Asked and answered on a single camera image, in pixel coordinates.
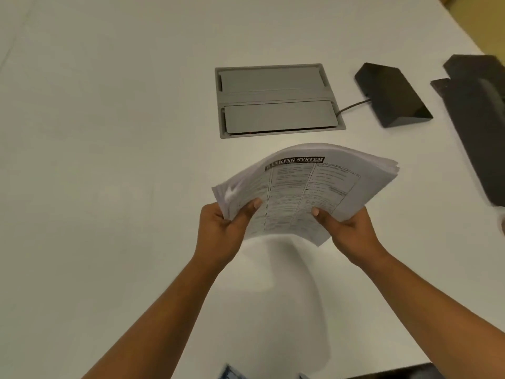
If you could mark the person's left hand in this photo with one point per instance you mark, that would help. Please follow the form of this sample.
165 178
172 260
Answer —
219 228

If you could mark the person's right hand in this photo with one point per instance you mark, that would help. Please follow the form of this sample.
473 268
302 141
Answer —
351 232

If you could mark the person's right thumb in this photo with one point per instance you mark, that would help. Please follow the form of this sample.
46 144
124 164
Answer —
325 216

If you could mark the person's left thumb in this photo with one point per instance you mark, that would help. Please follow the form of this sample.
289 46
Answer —
247 211

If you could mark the stack of printed paper sheets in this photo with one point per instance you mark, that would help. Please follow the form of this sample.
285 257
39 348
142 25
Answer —
303 189

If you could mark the person's left forearm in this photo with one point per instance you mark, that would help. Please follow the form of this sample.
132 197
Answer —
157 323

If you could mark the person's right forearm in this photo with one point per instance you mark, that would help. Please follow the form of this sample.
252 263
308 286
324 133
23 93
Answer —
430 311

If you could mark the black wedge-shaped device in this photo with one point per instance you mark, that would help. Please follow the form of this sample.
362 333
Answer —
390 94

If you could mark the large black paper punch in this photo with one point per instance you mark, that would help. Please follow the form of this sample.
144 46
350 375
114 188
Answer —
475 118

